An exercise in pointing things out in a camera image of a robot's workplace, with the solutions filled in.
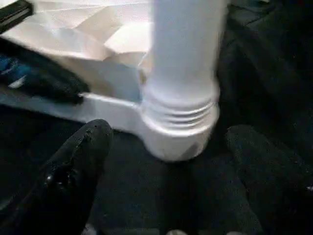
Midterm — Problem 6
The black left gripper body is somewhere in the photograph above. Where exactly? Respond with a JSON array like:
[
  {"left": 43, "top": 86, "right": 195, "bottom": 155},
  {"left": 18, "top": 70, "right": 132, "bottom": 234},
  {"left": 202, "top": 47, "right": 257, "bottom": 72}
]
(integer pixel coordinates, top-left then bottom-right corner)
[{"left": 0, "top": 52, "right": 29, "bottom": 91}]

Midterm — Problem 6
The black plastic mat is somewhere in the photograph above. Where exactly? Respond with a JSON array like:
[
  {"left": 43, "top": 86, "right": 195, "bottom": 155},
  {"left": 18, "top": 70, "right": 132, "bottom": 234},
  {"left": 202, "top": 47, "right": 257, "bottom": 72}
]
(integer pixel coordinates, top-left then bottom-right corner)
[{"left": 0, "top": 0, "right": 313, "bottom": 235}]

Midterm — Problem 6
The white plastic table leg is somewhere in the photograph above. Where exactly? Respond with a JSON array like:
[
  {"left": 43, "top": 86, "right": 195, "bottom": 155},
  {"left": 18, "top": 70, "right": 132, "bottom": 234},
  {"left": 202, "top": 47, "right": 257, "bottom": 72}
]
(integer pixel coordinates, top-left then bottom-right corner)
[{"left": 140, "top": 0, "right": 230, "bottom": 129}]

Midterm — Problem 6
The white plastic table top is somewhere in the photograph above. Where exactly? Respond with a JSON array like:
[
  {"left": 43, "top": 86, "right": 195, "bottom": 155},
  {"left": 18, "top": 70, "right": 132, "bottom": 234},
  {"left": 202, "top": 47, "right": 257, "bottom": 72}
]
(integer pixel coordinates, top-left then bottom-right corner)
[{"left": 0, "top": 0, "right": 220, "bottom": 162}]

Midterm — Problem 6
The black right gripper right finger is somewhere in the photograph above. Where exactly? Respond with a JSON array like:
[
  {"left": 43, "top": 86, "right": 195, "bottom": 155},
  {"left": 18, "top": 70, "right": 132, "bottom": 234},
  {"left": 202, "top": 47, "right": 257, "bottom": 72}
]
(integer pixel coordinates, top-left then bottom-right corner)
[{"left": 226, "top": 124, "right": 313, "bottom": 235}]

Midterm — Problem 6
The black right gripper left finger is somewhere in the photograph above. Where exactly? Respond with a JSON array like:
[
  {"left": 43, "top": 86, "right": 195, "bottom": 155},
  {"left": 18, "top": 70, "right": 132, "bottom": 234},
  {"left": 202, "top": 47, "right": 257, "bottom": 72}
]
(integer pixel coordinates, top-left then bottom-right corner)
[{"left": 0, "top": 118, "right": 114, "bottom": 235}]

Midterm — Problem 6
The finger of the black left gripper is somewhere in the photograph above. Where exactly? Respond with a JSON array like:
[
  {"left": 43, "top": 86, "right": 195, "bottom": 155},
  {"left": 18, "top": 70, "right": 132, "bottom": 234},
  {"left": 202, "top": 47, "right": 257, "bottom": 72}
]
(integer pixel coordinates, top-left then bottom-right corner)
[{"left": 16, "top": 46, "right": 90, "bottom": 105}]

